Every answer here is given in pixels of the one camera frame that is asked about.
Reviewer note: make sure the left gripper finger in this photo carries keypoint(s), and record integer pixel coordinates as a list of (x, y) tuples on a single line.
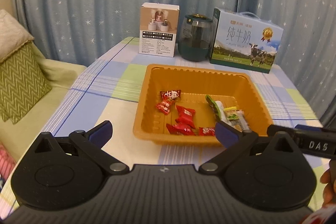
[(273, 129), (306, 127)]

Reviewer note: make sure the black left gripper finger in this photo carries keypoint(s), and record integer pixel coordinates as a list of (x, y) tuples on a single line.
[(261, 171), (63, 172)]

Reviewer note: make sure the clear brown biscuit packet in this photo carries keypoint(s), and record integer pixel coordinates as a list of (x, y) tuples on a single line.
[(241, 122)]

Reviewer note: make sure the yellow snack packet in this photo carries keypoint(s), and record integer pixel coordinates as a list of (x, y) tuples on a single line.
[(231, 114)]

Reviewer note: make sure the green white candy packet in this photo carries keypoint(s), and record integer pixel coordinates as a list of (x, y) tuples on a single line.
[(217, 108)]

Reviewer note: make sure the small red candy front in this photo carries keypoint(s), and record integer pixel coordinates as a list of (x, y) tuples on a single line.
[(206, 131)]

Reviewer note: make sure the large red snack packet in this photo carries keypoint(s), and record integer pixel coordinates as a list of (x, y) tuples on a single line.
[(185, 116)]

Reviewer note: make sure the dark red candy packet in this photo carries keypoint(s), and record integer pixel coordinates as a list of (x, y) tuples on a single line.
[(170, 94)]

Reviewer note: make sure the red cartoon snack packet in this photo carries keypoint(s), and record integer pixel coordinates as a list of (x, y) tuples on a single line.
[(180, 129)]

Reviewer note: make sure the small red candy packet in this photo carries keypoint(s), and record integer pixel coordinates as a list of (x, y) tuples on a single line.
[(165, 105)]

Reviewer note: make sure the person's right hand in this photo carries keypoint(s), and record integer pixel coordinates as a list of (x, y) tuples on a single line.
[(329, 189)]

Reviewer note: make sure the pink cloth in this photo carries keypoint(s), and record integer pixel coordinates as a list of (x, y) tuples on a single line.
[(7, 163)]

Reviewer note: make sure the blue milk carton box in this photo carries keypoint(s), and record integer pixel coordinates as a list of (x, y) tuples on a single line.
[(244, 41)]

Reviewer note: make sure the orange plastic tray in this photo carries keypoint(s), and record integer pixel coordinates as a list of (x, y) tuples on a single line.
[(231, 88)]

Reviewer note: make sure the green chevron pillow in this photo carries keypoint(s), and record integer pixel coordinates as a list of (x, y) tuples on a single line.
[(23, 84)]

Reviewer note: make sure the dark green glass humidifier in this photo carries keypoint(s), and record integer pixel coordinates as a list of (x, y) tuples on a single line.
[(196, 37)]

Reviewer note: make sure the beige quilted pillow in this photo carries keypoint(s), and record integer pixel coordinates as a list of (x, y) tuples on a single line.
[(12, 35)]

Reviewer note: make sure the white humidifier box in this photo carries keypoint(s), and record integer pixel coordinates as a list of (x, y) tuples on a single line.
[(158, 29)]

